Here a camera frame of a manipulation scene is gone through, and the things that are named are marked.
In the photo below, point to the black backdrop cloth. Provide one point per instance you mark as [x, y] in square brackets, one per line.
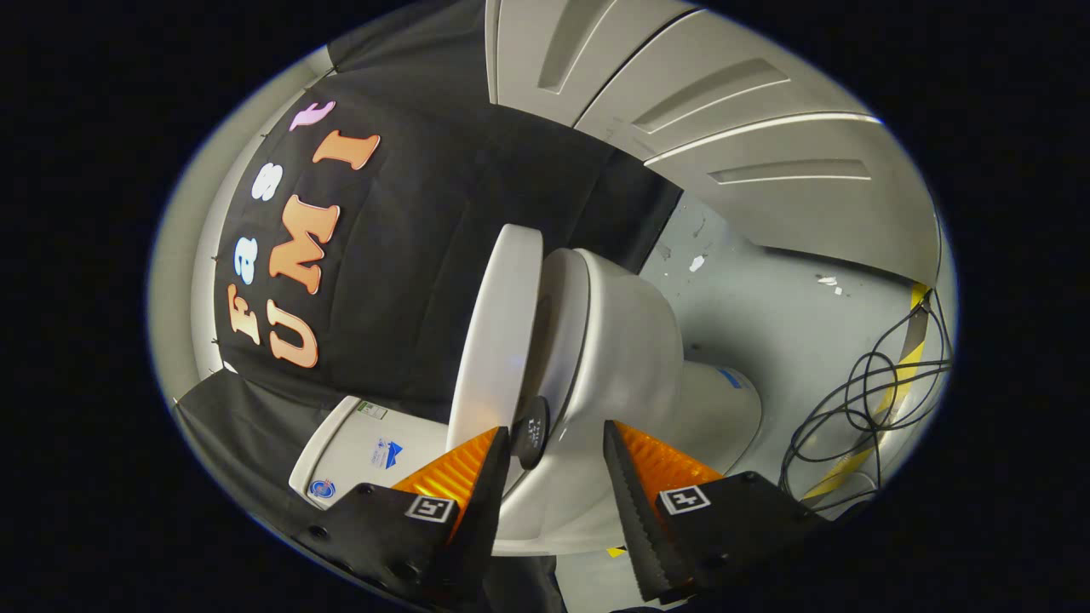
[409, 255]

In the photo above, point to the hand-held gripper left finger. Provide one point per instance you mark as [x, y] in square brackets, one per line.
[481, 528]

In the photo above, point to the white toilet tank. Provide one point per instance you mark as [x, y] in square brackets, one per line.
[358, 451]

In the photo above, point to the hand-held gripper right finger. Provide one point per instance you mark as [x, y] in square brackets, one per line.
[643, 528]

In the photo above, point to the white drawer cabinet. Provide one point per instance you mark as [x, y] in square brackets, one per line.
[749, 153]

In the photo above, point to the yellow black floor tape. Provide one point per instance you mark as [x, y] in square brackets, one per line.
[918, 296]

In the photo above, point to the black round lid grip tab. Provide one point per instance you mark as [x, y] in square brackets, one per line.
[532, 430]

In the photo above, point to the white toilet seat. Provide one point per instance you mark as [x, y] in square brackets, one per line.
[569, 323]

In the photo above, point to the white toilet bowl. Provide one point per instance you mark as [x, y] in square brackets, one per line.
[630, 358]

